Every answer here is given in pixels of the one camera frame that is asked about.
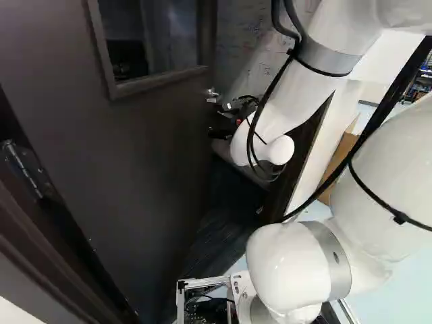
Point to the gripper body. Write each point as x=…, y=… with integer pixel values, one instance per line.
x=241, y=108

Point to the dark brown door with window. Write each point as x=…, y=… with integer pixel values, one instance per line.
x=111, y=162

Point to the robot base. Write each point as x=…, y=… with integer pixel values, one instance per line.
x=189, y=300

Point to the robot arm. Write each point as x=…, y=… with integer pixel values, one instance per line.
x=388, y=168

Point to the brown cardboard box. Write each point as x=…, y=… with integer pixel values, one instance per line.
x=344, y=148

